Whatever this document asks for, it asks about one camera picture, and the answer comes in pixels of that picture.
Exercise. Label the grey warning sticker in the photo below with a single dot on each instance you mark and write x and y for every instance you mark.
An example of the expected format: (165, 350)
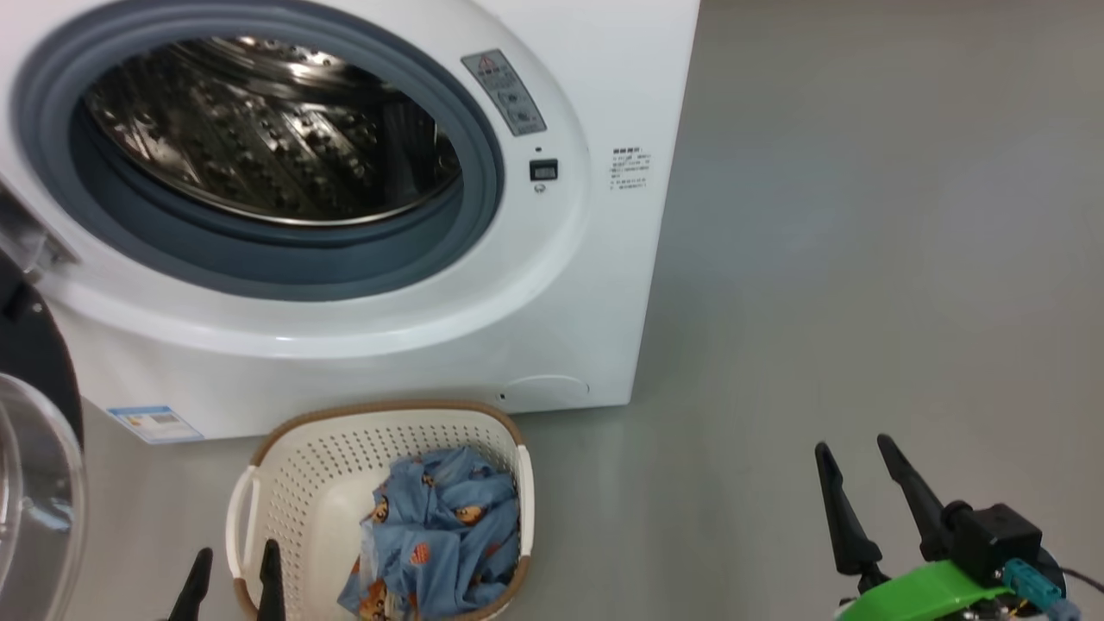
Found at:
(504, 90)

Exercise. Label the blue patterned cloth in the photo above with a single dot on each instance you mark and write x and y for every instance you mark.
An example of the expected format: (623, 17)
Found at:
(440, 535)

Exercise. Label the white front-load washing machine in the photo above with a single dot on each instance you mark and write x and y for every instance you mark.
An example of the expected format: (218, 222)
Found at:
(595, 285)

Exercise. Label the stainless steel washing machine drum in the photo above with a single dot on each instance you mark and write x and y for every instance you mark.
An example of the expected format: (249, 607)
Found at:
(259, 129)

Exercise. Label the dark grey round washer door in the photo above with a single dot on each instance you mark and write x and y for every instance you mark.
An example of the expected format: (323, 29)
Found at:
(34, 362)

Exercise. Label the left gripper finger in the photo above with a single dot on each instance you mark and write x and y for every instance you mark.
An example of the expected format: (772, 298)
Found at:
(195, 591)
(272, 586)

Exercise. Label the round white filter cover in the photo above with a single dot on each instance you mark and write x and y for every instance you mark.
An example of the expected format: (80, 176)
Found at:
(548, 390)

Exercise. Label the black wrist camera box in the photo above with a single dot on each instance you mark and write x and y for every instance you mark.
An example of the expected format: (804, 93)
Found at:
(992, 535)

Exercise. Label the cream perforated laundry basket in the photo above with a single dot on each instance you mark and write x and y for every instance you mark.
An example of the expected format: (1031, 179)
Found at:
(297, 500)

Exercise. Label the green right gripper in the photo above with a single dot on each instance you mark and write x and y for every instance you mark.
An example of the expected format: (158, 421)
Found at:
(931, 595)

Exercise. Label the blue energy label sticker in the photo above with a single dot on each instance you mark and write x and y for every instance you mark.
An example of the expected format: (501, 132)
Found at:
(155, 423)

